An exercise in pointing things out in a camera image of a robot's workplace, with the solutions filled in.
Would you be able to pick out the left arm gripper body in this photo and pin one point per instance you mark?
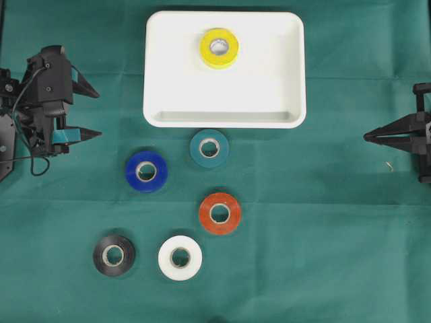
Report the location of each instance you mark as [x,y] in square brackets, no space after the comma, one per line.
[38,126]

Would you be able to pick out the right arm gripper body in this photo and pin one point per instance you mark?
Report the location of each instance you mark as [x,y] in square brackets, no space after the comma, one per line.
[420,90]

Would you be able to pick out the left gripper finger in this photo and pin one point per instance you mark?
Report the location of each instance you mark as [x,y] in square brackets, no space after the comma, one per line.
[80,84]
[73,135]

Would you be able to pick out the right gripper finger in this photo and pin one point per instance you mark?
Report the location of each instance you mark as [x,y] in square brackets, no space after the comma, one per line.
[408,144]
[404,125]

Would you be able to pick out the black tape roll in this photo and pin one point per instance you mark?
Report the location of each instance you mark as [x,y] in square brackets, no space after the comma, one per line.
[100,255]

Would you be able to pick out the yellow tape roll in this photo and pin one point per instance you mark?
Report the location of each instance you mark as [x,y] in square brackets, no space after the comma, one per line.
[218,48]

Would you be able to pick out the teal tape roll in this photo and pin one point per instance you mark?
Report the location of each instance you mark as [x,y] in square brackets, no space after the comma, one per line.
[209,148]

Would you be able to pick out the red tape roll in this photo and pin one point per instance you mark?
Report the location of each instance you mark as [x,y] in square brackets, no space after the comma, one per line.
[224,200]

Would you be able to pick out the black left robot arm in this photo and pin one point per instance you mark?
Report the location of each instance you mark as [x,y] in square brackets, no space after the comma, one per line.
[38,105]

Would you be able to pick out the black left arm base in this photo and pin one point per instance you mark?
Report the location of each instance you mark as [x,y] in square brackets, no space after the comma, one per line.
[7,144]

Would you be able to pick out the blue tape roll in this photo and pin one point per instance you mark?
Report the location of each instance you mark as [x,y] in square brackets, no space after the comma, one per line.
[146,171]

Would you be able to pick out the white tape roll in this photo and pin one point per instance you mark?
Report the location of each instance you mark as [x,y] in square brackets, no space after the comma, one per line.
[167,265]

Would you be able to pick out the white plastic tray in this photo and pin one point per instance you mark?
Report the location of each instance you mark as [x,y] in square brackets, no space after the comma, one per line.
[264,88]

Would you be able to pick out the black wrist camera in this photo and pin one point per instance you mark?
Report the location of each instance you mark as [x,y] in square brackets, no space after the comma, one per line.
[53,82]

